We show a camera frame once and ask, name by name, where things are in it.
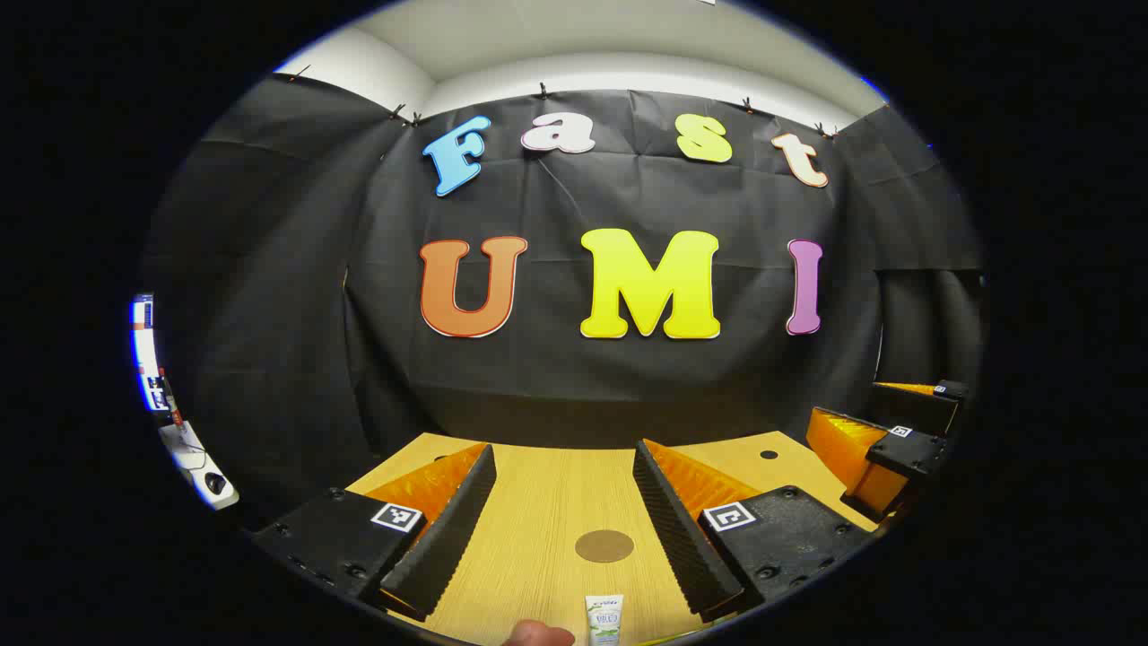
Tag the wooden desktop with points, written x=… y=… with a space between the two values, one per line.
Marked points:
x=556 y=493

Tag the white toothpaste tube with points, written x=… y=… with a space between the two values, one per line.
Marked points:
x=604 y=619

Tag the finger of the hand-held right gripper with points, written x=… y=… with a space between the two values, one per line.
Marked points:
x=910 y=453
x=924 y=408

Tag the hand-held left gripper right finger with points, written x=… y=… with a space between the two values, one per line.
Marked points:
x=682 y=538

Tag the row of black cloth clips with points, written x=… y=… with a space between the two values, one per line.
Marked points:
x=543 y=90

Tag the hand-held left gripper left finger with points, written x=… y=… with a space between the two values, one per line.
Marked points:
x=448 y=529

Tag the white table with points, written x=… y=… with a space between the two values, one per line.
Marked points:
x=193 y=462

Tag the black computer mouse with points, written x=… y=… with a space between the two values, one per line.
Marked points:
x=215 y=483

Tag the bright white screen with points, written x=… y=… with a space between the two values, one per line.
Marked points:
x=143 y=345

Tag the round brown coaster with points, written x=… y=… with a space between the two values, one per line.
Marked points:
x=604 y=545

